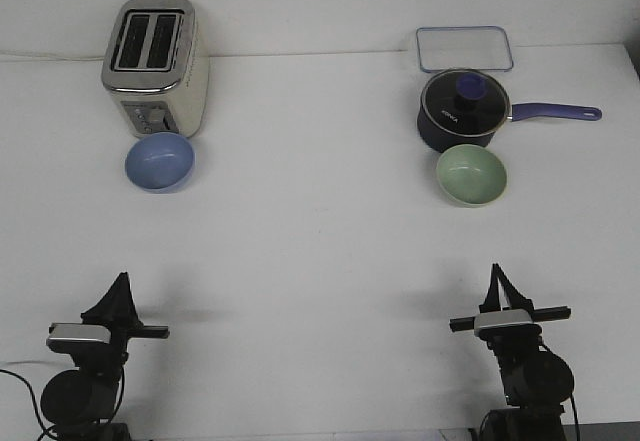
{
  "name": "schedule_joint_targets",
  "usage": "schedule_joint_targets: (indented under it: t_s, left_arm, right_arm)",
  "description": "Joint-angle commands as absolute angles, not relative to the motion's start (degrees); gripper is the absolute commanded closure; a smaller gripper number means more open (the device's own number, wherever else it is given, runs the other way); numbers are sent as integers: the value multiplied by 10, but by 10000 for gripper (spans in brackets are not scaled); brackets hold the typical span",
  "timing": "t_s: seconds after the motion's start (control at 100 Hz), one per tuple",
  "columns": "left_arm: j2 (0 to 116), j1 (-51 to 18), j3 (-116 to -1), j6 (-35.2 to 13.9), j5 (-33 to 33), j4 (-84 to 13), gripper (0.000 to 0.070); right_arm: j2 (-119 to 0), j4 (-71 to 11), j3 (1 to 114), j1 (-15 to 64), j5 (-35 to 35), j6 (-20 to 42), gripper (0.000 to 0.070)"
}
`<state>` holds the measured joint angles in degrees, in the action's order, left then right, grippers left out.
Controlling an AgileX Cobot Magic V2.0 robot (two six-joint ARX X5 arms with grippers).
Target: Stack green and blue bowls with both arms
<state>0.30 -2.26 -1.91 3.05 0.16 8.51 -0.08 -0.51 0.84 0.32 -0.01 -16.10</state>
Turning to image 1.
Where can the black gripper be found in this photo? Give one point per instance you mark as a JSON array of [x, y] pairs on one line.
[[117, 309], [515, 300]]

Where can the green bowl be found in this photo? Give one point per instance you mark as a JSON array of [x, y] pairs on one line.
[[471, 175]]

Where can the blue bowl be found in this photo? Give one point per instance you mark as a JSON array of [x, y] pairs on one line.
[[160, 163]]

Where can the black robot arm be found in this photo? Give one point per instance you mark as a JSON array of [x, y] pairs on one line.
[[81, 403], [535, 380]]

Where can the dark blue saucepan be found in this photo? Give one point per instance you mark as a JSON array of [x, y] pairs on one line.
[[440, 140]]

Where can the glass pot lid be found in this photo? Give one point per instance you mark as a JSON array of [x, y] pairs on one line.
[[465, 102]]

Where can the cream and steel toaster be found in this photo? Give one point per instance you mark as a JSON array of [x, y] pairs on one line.
[[156, 67]]

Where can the clear rectangular container lid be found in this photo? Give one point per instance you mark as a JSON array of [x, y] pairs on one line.
[[484, 48]]

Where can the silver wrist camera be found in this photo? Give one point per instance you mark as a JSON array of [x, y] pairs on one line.
[[70, 337], [500, 319]]

